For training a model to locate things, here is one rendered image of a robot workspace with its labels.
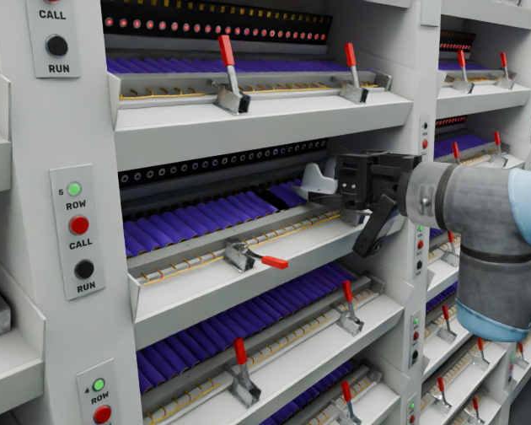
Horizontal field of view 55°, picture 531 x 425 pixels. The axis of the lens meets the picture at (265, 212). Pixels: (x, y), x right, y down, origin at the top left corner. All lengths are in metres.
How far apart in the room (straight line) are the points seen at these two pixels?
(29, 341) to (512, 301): 0.55
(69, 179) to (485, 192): 0.47
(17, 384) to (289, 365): 0.44
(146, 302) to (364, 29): 0.66
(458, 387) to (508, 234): 0.95
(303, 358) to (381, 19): 0.61
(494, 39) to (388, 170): 0.97
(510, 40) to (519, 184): 1.01
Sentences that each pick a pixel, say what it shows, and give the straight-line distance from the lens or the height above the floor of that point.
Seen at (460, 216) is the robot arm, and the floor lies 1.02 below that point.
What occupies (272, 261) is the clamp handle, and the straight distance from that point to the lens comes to 0.63.
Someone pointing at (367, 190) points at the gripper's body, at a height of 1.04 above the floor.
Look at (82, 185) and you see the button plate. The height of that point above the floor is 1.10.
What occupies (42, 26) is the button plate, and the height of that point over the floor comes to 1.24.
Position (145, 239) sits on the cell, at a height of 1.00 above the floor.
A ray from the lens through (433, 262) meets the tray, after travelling 1.27.
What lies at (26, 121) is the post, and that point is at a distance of 0.47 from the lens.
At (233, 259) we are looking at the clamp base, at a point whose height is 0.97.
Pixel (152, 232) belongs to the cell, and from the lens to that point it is 0.68.
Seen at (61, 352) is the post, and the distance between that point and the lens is 0.53.
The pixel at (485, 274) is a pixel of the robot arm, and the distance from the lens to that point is 0.69.
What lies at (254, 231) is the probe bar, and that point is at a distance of 0.72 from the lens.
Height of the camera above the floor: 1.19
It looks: 14 degrees down
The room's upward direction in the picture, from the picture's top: 2 degrees counter-clockwise
